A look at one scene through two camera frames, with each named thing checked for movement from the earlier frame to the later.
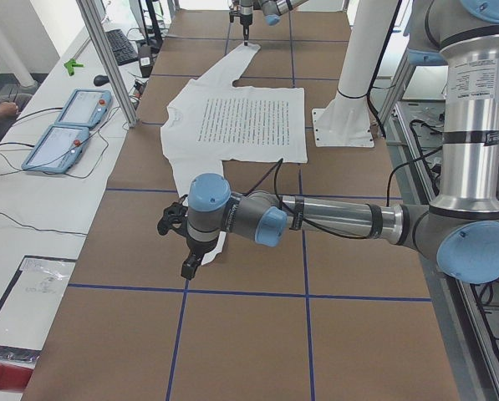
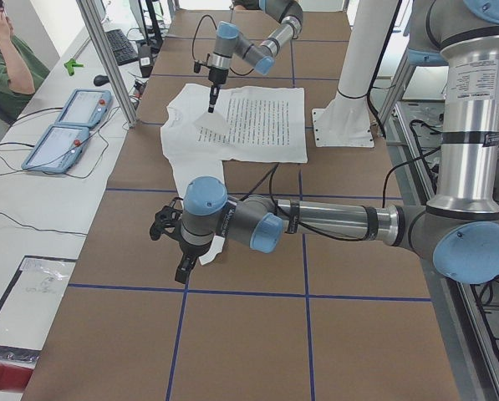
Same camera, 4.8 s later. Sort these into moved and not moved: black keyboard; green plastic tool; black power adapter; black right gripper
Moved: black right gripper
Not moved: black power adapter; black keyboard; green plastic tool
